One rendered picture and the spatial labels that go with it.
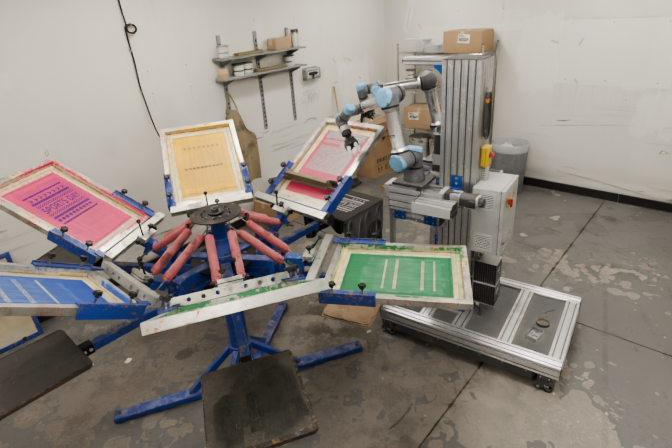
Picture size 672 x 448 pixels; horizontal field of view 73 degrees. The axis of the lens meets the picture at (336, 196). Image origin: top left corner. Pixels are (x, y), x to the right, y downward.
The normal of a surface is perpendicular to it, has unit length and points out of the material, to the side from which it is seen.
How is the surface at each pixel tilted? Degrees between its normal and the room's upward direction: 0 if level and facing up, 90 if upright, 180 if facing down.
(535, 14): 90
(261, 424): 0
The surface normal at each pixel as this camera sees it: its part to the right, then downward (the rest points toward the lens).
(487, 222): -0.56, 0.36
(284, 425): -0.07, -0.92
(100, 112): 0.75, 0.22
